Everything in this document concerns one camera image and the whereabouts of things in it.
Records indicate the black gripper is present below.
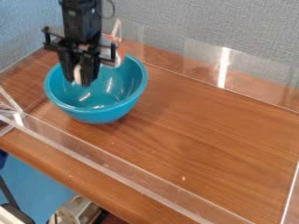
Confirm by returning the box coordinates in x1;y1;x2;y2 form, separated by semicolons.
41;26;117;87

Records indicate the white brown toy mushroom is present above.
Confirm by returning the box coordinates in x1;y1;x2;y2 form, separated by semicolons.
78;34;125;69

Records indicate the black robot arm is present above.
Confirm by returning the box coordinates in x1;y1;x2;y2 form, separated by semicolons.
41;0;118;87

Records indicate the blue bowl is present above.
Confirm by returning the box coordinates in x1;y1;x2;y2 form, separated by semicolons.
42;54;148;124

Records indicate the clear acrylic front barrier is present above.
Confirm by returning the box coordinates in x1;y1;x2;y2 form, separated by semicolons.
0;113;254;224

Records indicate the clear acrylic barrier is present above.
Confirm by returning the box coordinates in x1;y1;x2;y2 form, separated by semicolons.
0;113;254;224
121;21;299;114

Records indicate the clear acrylic back barrier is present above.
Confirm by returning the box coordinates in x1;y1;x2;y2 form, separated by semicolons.
121;21;299;114

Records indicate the white device under table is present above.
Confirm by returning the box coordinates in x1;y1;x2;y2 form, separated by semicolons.
46;194;102;224

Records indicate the black chair leg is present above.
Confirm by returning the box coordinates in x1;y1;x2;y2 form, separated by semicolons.
0;176;35;224

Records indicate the clear acrylic corner bracket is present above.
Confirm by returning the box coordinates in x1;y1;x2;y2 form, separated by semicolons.
104;19;122;44

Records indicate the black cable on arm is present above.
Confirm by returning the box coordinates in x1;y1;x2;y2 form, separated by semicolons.
101;0;117;18

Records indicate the clear acrylic left bracket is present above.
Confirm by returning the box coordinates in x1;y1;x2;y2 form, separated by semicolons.
0;87;23;137

